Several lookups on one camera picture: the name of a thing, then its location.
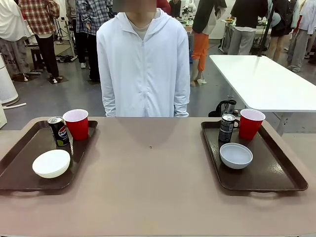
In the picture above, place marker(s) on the bystander in light blue shirt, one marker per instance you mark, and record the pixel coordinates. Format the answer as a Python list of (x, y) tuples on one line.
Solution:
[(301, 32)]

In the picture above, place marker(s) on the bystander in grey trousers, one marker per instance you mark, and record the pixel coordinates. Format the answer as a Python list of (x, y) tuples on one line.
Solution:
[(243, 37)]

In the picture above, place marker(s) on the bystander in red plaid shirt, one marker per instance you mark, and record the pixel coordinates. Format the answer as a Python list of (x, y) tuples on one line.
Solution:
[(42, 22)]

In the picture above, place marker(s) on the brown plastic tray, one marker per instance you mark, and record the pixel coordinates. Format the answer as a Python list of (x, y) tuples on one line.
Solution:
[(271, 172), (17, 172)]

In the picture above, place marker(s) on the black vertical pole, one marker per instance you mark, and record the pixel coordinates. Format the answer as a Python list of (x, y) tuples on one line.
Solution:
[(265, 29)]

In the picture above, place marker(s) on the person in white hoodie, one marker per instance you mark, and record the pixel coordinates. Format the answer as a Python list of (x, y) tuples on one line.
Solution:
[(143, 74)]

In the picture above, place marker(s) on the white bowl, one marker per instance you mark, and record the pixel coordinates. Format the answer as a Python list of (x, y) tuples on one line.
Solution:
[(50, 164)]

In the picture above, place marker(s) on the white tube on floor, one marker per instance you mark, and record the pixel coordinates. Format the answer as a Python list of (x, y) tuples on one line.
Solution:
[(14, 105)]

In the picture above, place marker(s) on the bystander in white shirt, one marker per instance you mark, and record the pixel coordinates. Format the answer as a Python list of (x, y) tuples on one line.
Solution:
[(12, 32)]

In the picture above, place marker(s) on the person's right forearm white sleeve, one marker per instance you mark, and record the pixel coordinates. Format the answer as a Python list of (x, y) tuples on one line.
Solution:
[(109, 101)]

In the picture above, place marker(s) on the person's left forearm white sleeve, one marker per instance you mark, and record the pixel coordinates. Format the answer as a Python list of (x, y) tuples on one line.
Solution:
[(181, 102)]

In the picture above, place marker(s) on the bystander in blue plaid shirt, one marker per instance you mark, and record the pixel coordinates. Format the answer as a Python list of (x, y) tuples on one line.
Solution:
[(86, 22)]

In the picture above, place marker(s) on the grey bowl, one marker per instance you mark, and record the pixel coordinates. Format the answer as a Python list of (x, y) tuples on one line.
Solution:
[(235, 156)]

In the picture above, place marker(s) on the bystander in orange trousers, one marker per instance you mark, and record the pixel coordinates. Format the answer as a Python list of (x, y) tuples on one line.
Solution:
[(200, 47)]

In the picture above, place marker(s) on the black Pepsi soda can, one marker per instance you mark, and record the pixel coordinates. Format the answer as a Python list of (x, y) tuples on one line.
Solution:
[(225, 130), (59, 133)]

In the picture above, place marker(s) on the black stool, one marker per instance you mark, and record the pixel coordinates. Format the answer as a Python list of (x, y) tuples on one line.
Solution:
[(37, 56)]

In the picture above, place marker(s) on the red plastic cup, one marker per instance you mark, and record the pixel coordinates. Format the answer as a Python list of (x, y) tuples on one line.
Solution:
[(249, 128), (77, 128)]

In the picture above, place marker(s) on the white folding table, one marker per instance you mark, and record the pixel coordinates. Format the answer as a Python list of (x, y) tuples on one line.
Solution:
[(261, 81)]

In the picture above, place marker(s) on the bystander in black shorts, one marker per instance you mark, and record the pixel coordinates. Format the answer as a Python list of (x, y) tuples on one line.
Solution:
[(279, 27)]

